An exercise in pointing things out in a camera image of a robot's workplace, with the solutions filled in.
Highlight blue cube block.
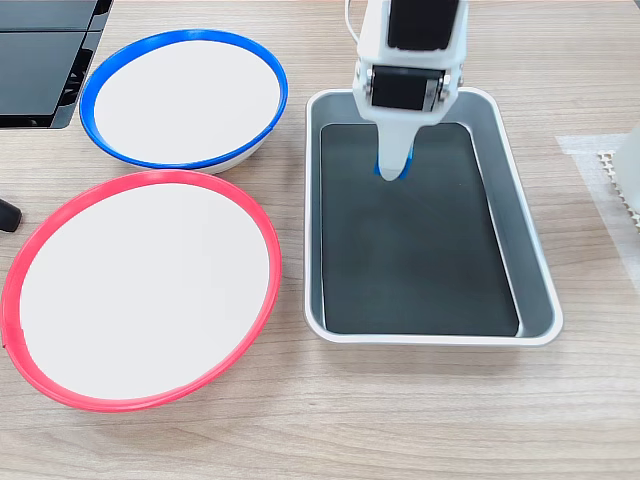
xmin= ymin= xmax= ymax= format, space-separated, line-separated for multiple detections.
xmin=372 ymin=148 xmax=416 ymax=180

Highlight black tray liner mat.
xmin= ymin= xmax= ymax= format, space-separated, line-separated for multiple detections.
xmin=319 ymin=123 xmax=521 ymax=337

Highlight silver metal tray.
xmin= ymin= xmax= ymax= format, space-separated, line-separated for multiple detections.
xmin=303 ymin=88 xmax=565 ymax=347

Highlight blue-rimmed white dish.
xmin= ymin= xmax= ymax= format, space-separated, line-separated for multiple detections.
xmin=78 ymin=28 xmax=290 ymax=175

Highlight red-rimmed white dish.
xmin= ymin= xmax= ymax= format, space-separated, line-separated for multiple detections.
xmin=0 ymin=169 xmax=284 ymax=414

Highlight white mesh mat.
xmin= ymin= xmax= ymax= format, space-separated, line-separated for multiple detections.
xmin=597 ymin=151 xmax=640 ymax=232

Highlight black plastic stand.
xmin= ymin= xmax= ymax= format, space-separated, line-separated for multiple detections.
xmin=0 ymin=0 xmax=114 ymax=130

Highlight black rounded object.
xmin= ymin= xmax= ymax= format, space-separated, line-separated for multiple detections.
xmin=0 ymin=197 xmax=24 ymax=234

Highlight white cable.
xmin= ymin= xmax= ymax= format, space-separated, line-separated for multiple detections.
xmin=343 ymin=0 xmax=362 ymax=45

